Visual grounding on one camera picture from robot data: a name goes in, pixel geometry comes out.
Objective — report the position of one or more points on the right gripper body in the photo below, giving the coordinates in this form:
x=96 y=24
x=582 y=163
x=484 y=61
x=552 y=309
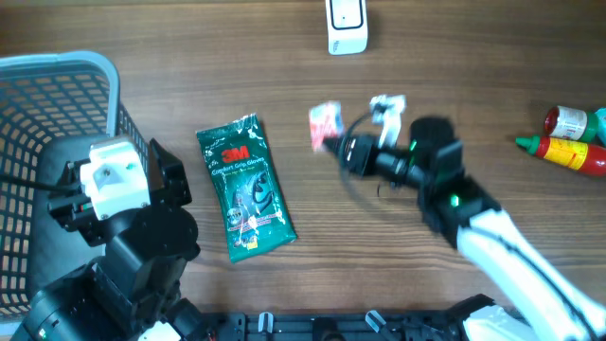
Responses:
x=365 y=156

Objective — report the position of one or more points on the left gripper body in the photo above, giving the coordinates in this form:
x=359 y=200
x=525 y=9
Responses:
x=75 y=211

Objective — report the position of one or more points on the small orange snack packet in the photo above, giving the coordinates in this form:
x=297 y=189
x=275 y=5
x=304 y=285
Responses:
x=325 y=121

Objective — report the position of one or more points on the green 3M gloves packet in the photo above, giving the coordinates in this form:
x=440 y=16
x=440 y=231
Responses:
x=240 y=166

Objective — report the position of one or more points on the grey plastic mesh basket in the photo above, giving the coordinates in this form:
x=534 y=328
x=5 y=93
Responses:
x=53 y=108

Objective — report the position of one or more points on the green lid jar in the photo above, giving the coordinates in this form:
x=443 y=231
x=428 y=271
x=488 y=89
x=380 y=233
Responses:
x=573 y=124

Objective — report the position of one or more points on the red sauce bottle yellow label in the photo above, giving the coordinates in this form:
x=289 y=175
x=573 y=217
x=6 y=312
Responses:
x=577 y=156

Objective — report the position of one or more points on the teal wet wipes packet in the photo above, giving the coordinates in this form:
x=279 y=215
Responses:
x=601 y=125

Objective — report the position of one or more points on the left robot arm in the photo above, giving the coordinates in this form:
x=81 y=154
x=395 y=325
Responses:
x=135 y=210

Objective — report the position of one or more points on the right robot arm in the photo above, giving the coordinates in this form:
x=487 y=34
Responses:
x=473 y=223

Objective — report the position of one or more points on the white barcode scanner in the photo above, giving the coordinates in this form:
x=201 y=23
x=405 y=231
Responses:
x=347 y=26

